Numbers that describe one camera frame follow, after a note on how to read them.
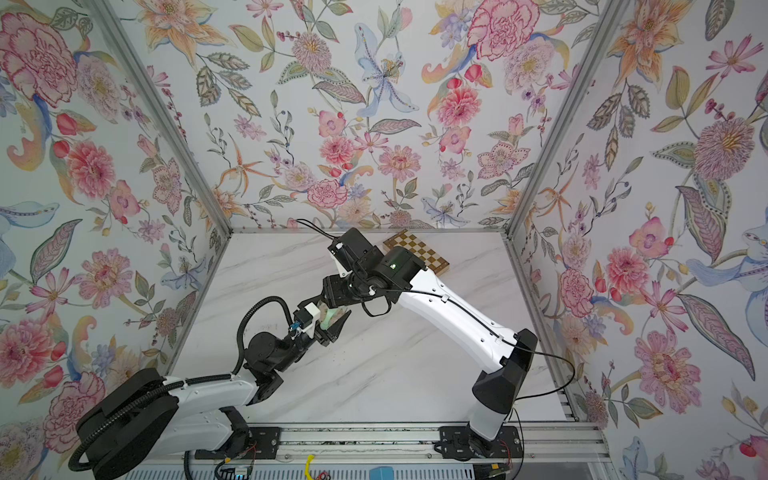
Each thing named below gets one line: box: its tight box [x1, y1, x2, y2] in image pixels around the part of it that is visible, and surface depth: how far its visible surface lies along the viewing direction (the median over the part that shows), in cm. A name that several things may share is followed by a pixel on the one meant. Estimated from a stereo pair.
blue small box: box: [369, 466, 395, 480], surface depth 72 cm
